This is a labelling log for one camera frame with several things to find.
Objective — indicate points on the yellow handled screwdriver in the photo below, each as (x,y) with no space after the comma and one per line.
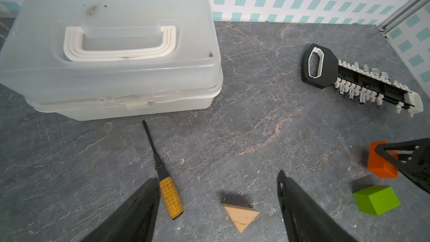
(169,191)

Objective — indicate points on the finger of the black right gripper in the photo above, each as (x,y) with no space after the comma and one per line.
(411,158)

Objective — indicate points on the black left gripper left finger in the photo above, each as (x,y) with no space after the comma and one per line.
(134,220)

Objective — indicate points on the natural wooden triangle block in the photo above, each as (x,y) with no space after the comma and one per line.
(241,216)

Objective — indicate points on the translucent white plastic toolbox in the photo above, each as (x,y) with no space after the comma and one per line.
(100,59)

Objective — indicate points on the green cube block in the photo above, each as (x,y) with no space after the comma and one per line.
(376,200)

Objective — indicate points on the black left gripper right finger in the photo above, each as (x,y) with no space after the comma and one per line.
(304,219)

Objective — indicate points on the orange cube block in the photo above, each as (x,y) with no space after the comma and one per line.
(378,165)

